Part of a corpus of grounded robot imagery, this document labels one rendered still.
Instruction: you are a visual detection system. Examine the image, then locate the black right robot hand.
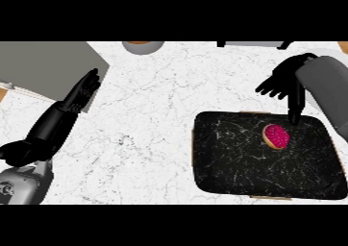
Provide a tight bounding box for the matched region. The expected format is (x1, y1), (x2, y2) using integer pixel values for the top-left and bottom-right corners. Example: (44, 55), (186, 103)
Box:
(254, 52), (319, 126)

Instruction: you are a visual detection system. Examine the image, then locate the brown wooden board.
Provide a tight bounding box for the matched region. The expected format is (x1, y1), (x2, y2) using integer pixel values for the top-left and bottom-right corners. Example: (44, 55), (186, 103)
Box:
(335, 41), (348, 59)

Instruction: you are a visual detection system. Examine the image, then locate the grey round bowl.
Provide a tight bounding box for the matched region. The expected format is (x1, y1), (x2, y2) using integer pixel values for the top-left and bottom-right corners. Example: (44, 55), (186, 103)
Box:
(121, 41), (165, 56)

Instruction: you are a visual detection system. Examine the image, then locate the grey appliance with black legs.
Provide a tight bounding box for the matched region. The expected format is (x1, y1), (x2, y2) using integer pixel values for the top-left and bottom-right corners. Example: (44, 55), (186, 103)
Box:
(216, 41), (292, 51)

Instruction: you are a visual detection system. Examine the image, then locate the large flat grey door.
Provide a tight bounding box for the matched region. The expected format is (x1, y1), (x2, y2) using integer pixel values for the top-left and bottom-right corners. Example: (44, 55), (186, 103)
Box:
(0, 41), (110, 113)

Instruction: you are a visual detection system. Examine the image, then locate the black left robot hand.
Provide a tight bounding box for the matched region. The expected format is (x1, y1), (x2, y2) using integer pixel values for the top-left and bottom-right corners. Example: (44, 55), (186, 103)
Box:
(0, 67), (102, 168)

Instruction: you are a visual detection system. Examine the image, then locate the black marbled tray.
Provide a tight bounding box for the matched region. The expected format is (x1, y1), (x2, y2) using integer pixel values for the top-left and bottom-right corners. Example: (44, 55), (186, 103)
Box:
(190, 111), (348, 202)

